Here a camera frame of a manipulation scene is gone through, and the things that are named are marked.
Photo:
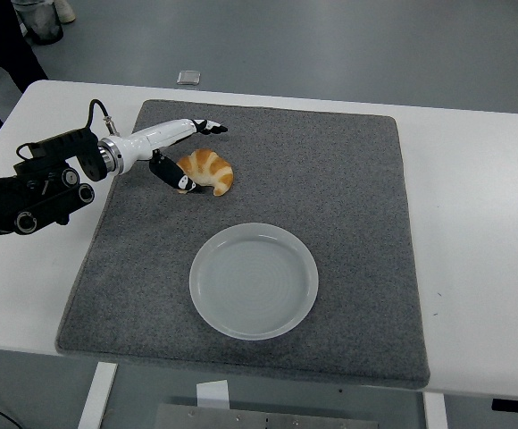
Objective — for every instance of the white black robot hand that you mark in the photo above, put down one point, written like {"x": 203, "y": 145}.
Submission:
{"x": 152, "y": 136}

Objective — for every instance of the golden croissant bread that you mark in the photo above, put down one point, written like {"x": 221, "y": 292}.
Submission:
{"x": 214, "y": 170}

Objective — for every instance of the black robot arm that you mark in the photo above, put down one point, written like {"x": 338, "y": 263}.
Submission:
{"x": 40, "y": 196}

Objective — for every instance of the round translucent white plate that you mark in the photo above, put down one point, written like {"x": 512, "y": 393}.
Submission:
{"x": 253, "y": 281}

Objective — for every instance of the grey metal plate with screws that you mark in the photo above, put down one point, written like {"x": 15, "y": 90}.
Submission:
{"x": 263, "y": 418}

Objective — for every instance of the small square metal floor cover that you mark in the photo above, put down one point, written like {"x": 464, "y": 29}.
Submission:
{"x": 189, "y": 77}

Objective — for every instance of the grey felt mat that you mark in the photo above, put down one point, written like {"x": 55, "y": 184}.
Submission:
{"x": 286, "y": 179}

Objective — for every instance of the person's white shoe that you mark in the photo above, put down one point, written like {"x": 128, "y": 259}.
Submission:
{"x": 67, "y": 11}

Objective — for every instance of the dark translucent waste bin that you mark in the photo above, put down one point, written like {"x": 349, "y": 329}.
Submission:
{"x": 44, "y": 27}

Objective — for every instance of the person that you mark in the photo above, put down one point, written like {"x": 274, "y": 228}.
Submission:
{"x": 13, "y": 53}

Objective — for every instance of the white table leg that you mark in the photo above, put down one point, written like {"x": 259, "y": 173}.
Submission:
{"x": 100, "y": 393}
{"x": 435, "y": 411}

